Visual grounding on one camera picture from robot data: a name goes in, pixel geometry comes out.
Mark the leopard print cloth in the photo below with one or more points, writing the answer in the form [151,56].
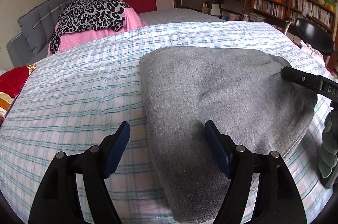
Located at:
[83,15]

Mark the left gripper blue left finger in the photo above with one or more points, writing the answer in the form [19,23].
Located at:
[114,147]

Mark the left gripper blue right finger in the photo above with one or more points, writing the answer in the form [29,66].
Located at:
[220,150]

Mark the blue plaid bed sheet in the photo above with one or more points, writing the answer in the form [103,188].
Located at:
[75,98]

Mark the grey padded headboard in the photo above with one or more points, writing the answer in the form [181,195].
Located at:
[37,28]

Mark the pink polka dot bedding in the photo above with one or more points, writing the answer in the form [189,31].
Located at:
[132,22]

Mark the wooden bookshelf with books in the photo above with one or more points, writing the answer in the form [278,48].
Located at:
[320,12]

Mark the right green gloved hand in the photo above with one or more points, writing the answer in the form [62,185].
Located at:
[327,161]

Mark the white cloth on chair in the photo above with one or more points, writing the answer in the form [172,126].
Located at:
[312,52]

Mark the red patterned quilt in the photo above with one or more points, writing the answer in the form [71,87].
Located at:
[12,83]

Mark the black chair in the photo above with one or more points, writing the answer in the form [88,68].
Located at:
[312,34]

